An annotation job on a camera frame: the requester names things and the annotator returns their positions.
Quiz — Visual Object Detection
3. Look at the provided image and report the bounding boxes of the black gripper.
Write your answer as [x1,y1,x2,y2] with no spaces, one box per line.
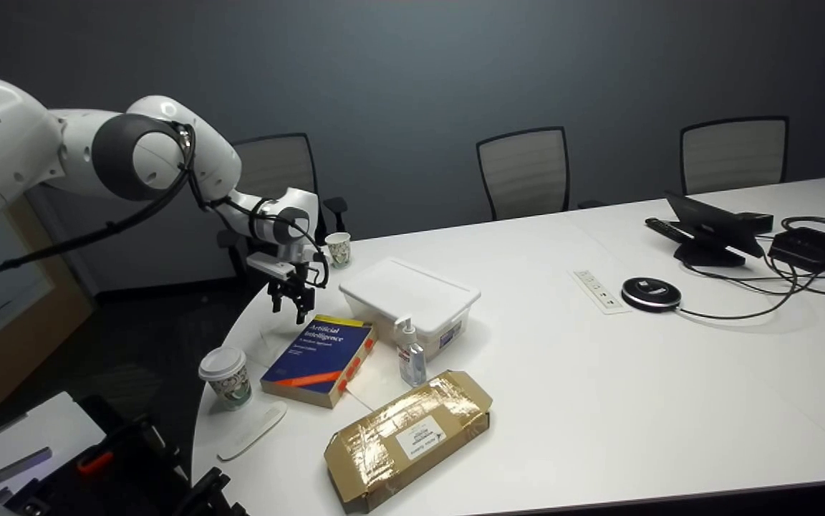
[263,259,331,328]

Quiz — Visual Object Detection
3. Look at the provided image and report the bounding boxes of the small clear spray bottle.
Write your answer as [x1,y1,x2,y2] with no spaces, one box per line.
[396,319,432,389]

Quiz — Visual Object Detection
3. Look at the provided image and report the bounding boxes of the blue and yellow book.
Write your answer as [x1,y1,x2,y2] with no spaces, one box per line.
[258,312,379,411]

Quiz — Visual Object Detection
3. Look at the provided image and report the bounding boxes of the small white paper cup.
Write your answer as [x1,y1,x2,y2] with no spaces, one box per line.
[323,229,356,271]

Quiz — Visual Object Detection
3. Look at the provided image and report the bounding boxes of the paper coffee cup with lid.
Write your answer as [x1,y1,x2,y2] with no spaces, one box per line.
[196,344,256,412]

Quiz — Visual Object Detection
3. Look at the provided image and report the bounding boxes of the clear plastic sheet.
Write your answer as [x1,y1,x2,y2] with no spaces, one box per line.
[338,344,408,412]

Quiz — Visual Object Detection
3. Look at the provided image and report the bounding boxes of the white plastic lidded container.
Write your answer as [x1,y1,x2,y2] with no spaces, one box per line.
[336,255,482,362]

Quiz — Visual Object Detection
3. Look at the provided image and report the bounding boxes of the white paper sheet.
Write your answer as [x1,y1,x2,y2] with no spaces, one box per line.
[212,401,290,464]

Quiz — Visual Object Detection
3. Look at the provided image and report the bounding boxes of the black framed mesh office chair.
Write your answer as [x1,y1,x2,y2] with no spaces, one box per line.
[472,123,574,225]
[217,129,351,282]
[677,114,792,197]

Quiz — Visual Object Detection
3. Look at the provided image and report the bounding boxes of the taped brown cardboard box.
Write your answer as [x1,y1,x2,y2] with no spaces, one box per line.
[321,368,497,514]

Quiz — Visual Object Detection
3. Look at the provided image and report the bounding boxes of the white paper box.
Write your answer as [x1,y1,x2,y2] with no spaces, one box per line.
[0,387,110,504]

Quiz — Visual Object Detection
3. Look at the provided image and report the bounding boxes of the wooden door with glass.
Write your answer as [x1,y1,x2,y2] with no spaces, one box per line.
[0,190,94,415]

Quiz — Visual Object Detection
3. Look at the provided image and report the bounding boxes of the white remote control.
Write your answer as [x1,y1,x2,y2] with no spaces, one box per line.
[571,268,624,315]

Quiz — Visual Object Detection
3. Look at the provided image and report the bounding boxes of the round black speaker puck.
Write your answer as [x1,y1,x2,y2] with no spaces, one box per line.
[620,272,686,315]

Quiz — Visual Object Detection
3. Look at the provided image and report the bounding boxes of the black conference phone stand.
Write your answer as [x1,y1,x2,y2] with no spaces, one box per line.
[643,192,777,271]

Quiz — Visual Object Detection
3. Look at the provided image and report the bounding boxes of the black power adapter box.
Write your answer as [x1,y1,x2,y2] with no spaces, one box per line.
[765,216,825,272]

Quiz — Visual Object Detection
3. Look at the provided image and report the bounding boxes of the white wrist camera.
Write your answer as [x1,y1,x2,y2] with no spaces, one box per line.
[243,250,298,282]

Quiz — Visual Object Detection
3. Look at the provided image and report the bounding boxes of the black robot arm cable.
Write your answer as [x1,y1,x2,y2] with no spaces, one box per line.
[0,123,333,289]

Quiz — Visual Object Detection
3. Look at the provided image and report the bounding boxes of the black equipment with orange handle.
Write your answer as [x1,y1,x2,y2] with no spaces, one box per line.
[7,411,249,516]

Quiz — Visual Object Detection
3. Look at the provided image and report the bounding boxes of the black table cables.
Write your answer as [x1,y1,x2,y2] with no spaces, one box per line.
[674,213,825,324]

